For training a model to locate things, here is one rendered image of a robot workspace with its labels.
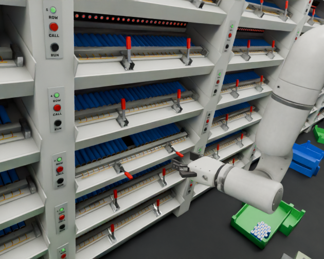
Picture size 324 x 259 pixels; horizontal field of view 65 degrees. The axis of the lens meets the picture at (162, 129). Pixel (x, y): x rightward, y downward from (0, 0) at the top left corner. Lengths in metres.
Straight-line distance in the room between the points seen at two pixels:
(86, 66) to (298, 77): 0.52
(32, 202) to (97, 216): 0.29
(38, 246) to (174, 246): 0.66
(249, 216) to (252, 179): 0.93
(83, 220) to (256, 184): 0.64
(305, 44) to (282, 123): 0.16
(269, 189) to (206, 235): 0.84
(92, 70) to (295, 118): 0.51
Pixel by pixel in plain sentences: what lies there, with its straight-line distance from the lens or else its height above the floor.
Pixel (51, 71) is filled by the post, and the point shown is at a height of 0.88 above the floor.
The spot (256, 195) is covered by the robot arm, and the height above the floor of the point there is 0.68.
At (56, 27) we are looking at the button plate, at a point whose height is 0.98.
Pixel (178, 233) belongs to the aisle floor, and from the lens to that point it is 1.44.
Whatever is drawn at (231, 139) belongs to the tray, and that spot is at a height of 0.34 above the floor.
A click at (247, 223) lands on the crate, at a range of 1.60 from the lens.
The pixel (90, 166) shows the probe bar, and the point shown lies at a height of 0.53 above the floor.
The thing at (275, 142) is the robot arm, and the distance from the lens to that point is 0.63.
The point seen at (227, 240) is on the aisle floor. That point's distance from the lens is 1.50.
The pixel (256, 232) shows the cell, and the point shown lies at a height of 0.07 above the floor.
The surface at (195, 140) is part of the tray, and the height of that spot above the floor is 0.50.
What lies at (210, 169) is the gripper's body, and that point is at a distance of 0.76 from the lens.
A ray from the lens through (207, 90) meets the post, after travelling 1.12.
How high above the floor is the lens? 1.07
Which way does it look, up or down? 27 degrees down
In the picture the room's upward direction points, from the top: 10 degrees clockwise
